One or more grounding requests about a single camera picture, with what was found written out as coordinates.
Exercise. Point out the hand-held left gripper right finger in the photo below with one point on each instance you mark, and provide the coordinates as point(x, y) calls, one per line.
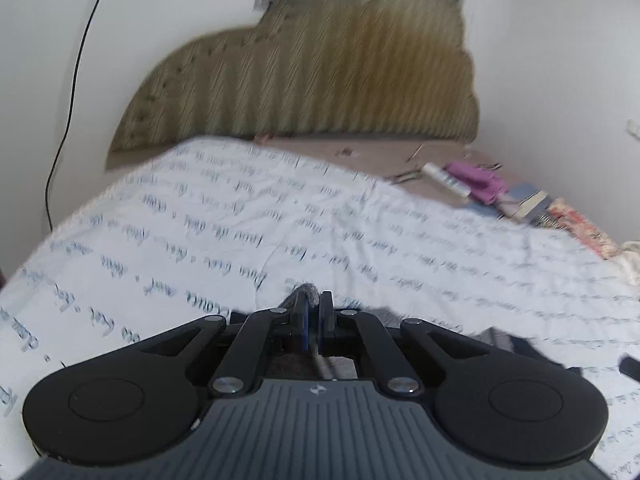
point(325, 317)

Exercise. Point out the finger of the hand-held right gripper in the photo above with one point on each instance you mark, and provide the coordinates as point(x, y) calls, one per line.
point(631, 367)

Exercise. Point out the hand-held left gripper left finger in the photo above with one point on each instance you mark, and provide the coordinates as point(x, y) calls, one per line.
point(301, 317)

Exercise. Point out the cream quilt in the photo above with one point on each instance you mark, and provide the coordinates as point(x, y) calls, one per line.
point(632, 262)

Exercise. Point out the white script-print blanket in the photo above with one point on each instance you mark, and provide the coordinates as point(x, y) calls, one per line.
point(200, 235)

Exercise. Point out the floral red cloth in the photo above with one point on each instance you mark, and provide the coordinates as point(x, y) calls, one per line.
point(582, 227)

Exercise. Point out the white tube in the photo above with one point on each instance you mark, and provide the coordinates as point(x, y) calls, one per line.
point(446, 180)

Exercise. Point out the blue folded cloth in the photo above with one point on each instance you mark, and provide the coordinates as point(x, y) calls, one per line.
point(525, 200)

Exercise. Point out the purple cloth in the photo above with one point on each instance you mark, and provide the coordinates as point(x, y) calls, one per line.
point(475, 180)

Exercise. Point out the olive padded headboard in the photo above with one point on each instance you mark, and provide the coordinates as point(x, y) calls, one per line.
point(310, 75)

